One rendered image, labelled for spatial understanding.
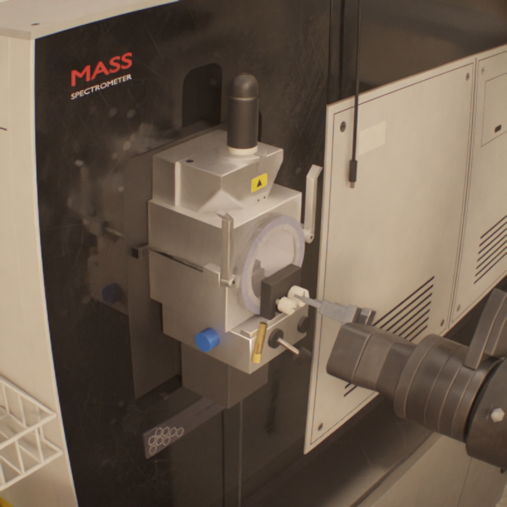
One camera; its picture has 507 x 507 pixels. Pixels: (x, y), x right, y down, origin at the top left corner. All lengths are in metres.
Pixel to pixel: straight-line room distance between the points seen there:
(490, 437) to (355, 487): 0.59
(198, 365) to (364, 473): 0.48
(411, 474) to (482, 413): 0.73
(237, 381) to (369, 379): 0.17
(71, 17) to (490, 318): 0.40
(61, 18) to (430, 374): 0.40
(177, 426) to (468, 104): 0.65
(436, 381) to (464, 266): 0.77
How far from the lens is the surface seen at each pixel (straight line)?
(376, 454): 1.33
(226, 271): 0.76
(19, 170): 0.71
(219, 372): 0.87
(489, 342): 0.71
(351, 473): 1.30
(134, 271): 0.83
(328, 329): 1.13
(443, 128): 1.26
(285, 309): 0.80
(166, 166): 0.79
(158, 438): 0.93
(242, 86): 0.77
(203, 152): 0.80
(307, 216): 0.84
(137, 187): 0.80
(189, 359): 0.89
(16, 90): 0.69
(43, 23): 0.68
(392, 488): 1.37
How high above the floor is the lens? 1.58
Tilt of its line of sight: 27 degrees down
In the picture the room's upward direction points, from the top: 2 degrees clockwise
